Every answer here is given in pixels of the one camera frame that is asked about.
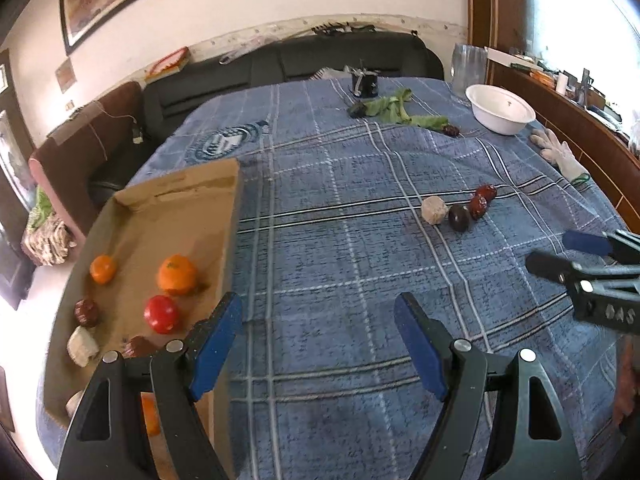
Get clear plastic cup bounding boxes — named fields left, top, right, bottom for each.
left=451, top=43, right=488, bottom=101

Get small wall sticker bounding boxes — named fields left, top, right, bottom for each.
left=55, top=58, right=76, bottom=93

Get white porous chunk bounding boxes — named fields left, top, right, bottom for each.
left=66, top=326, right=101, bottom=368
left=421, top=196, right=447, bottom=226

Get large wrinkled red date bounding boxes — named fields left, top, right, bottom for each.
left=122, top=335, right=161, bottom=359

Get white flat box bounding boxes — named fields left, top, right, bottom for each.
left=485, top=47, right=531, bottom=68

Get white bowl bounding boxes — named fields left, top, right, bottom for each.
left=465, top=84, right=537, bottom=136

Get cardboard box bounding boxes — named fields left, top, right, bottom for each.
left=39, top=157, right=246, bottom=480

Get large orange mandarin with stem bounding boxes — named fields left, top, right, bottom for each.
left=157, top=254, right=197, bottom=297

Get person's right forearm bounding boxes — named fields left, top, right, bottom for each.
left=612, top=335, right=640, bottom=431

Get wooden side cabinet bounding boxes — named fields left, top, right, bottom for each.
left=465, top=0, right=640, bottom=221

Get brown armchair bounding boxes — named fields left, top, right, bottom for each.
left=28, top=81, right=146, bottom=246

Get red book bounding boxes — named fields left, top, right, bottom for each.
left=145, top=46, right=191, bottom=81

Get green white fabric bundle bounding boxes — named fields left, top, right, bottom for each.
left=22, top=185, right=76, bottom=267

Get black sofa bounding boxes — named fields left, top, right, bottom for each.
left=90, top=30, right=445, bottom=201

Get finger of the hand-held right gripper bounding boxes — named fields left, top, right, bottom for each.
left=526, top=252, right=640, bottom=291
left=561, top=229, right=640, bottom=263

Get red tomato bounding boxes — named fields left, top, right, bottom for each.
left=143, top=295, right=181, bottom=335

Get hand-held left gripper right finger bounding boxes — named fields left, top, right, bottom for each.
left=393, top=292, right=583, bottom=480

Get dark purple plum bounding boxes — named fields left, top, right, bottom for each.
left=447, top=204, right=472, bottom=233

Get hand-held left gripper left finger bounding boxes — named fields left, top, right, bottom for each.
left=57, top=291, right=244, bottom=480

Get white glove with green cuff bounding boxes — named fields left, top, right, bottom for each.
left=542, top=132, right=592, bottom=186

